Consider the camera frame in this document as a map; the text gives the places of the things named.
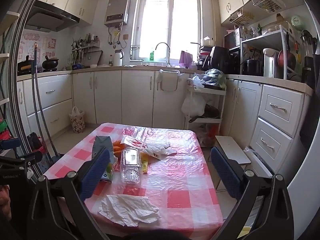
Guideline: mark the white counter shelf rack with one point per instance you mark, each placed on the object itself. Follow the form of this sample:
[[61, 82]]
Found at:
[[265, 36]]

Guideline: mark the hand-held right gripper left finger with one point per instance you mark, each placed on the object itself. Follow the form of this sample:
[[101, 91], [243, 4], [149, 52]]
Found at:
[[96, 173]]

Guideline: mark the grey green drink carton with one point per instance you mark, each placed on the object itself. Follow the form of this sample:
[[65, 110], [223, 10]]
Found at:
[[101, 142]]

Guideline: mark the pink checkered tablecloth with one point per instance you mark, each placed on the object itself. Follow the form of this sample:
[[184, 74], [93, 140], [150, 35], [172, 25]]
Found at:
[[180, 170]]

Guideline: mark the purple cloth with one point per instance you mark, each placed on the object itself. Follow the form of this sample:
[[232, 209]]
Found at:
[[186, 58]]

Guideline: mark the red plastic bag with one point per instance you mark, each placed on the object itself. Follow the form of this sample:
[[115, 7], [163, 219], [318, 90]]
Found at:
[[212, 132]]

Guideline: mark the black cooking pot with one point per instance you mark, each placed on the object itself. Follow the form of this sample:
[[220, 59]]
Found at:
[[252, 67]]

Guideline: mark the person's left hand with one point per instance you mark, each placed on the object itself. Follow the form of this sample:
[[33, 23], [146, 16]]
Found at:
[[3, 201]]

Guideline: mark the black clay pot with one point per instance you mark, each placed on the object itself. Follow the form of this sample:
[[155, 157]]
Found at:
[[50, 63]]

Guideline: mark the kitchen window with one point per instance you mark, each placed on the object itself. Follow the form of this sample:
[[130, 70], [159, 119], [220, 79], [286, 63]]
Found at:
[[170, 27]]

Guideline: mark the black blender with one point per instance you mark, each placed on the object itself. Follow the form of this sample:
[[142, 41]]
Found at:
[[308, 55]]

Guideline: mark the small white plastic bag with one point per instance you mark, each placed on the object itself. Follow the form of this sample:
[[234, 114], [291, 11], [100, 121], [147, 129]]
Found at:
[[197, 81]]

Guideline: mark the white trolley rack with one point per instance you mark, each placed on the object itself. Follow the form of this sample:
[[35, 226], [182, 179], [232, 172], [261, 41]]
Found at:
[[207, 90]]

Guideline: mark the green dish soap bottle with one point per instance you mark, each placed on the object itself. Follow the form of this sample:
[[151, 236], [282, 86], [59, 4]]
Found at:
[[152, 56]]

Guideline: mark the white hanging waste bin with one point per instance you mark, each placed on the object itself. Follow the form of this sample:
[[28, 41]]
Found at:
[[168, 80]]

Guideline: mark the dark hanging cloth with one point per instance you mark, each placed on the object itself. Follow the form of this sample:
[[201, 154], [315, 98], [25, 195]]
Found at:
[[310, 120]]

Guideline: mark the wall utensil rack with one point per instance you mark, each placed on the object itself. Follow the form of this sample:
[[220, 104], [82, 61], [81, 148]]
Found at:
[[85, 46]]

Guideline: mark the white tissue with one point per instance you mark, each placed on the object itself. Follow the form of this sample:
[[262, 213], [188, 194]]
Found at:
[[125, 207]]

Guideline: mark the white thermos jug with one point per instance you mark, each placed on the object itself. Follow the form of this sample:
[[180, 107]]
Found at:
[[117, 58]]

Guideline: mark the dark sauce bottle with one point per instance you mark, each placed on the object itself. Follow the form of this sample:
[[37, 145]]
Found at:
[[110, 60]]

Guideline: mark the floral fabric bag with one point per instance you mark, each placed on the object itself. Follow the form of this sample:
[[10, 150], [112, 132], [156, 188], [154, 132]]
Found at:
[[77, 121]]

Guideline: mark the large white plastic bag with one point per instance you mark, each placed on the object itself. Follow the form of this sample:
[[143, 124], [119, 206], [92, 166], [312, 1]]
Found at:
[[192, 105]]

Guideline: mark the black frying pan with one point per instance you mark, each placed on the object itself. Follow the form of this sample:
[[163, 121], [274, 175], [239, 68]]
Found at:
[[211, 112]]

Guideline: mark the red pan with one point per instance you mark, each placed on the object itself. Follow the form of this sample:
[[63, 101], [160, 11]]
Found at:
[[287, 60]]

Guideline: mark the white crumpled paper wad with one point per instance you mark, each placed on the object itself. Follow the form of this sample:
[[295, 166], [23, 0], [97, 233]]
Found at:
[[160, 148]]

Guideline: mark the black air fryer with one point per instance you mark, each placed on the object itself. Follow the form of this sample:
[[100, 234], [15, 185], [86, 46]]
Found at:
[[219, 57]]

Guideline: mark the cream base cabinets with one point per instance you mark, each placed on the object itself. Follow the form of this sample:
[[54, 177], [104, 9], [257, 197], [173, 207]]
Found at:
[[135, 97]]

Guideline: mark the grey water heater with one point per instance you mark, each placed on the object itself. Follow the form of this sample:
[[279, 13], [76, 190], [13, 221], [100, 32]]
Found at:
[[116, 10]]

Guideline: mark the white wooden stool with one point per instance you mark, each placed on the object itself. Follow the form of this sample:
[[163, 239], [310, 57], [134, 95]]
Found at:
[[232, 150]]

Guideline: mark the white electric kettle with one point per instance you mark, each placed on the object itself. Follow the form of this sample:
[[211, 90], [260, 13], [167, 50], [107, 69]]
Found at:
[[271, 62]]

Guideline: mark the cream wall cabinets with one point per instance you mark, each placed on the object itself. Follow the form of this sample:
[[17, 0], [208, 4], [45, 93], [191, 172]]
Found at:
[[75, 0], [232, 2]]

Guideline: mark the chrome faucet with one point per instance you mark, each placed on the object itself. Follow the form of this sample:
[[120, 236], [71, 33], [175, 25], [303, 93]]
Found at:
[[168, 52]]

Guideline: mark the white drawer unit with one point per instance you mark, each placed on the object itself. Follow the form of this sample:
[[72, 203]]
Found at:
[[277, 107]]

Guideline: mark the range hood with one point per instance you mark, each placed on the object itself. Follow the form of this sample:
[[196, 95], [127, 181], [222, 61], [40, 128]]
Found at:
[[47, 17]]

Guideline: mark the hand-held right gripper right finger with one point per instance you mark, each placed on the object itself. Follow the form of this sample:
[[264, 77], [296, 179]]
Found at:
[[225, 173]]

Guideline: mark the clear bag with red print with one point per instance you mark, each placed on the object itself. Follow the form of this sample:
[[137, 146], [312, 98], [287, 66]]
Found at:
[[133, 142]]

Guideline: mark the clear plastic bottle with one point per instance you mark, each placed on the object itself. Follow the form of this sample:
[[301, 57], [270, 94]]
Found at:
[[130, 175]]

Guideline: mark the grey door frame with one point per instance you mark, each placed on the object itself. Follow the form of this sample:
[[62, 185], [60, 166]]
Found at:
[[23, 25]]

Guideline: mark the pink wall stickers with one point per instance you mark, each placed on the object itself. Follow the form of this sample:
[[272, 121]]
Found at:
[[37, 42]]

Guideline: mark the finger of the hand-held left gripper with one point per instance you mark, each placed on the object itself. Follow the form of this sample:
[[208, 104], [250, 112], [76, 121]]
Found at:
[[10, 144], [30, 157]]

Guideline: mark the black wok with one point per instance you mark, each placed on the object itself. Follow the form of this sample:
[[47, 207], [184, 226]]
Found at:
[[26, 63]]

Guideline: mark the dark blue plastic bag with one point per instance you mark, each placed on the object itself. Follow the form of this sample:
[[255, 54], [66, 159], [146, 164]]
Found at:
[[215, 77]]

